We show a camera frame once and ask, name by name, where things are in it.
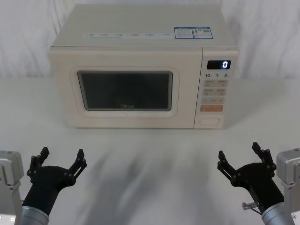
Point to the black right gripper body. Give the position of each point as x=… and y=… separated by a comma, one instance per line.
x=260, y=182

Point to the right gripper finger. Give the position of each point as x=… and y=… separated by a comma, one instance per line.
x=225, y=167
x=266, y=159

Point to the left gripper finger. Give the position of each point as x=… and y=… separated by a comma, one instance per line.
x=78, y=165
x=37, y=162

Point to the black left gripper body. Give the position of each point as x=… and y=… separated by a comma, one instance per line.
x=47, y=182

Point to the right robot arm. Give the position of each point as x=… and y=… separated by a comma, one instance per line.
x=288, y=168

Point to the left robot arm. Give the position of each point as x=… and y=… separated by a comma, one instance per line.
x=9, y=187

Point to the white table cloth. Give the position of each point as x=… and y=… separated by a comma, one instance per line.
x=150, y=164

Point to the oven control panel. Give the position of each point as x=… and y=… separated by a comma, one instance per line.
x=213, y=93

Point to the cream microwave oven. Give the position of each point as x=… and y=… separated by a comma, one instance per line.
x=131, y=54

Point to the white curtain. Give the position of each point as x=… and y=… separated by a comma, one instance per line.
x=28, y=35

